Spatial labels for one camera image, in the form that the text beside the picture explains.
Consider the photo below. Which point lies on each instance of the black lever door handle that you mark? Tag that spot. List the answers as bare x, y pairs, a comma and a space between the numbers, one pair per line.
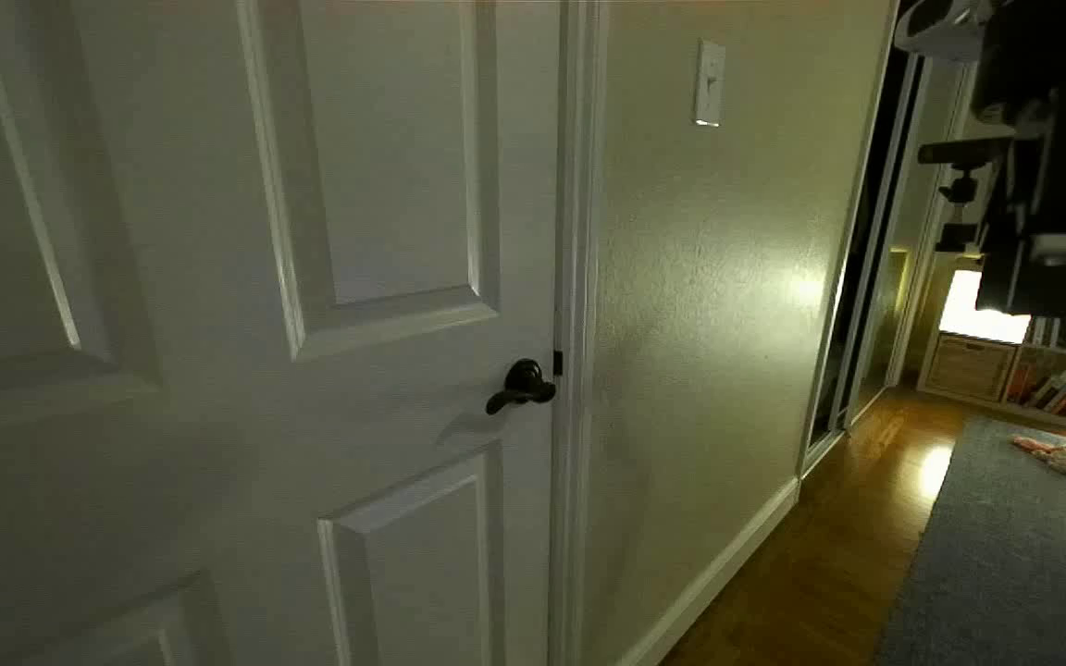
524, 388

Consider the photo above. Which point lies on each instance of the white baseboard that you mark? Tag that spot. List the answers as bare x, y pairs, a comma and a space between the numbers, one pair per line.
706, 586

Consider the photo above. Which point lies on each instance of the white door frame trim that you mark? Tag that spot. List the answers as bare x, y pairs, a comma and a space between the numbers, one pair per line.
581, 94

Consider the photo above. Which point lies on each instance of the white wall light switch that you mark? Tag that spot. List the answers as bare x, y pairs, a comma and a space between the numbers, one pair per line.
708, 85

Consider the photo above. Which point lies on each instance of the white panel door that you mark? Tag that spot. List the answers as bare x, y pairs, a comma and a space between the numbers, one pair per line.
261, 273

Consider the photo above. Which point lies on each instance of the grey carpet rug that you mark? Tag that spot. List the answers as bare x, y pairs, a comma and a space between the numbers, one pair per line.
991, 575

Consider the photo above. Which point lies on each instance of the dark sliding closet door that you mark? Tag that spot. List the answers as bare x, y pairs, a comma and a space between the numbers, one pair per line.
859, 254

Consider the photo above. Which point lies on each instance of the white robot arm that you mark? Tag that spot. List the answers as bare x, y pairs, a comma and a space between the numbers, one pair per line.
1020, 55

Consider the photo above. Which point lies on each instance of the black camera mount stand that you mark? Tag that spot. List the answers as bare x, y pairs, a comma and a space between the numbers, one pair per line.
1010, 166

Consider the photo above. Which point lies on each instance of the wooden bookshelf with books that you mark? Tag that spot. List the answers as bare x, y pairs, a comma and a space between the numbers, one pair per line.
984, 358

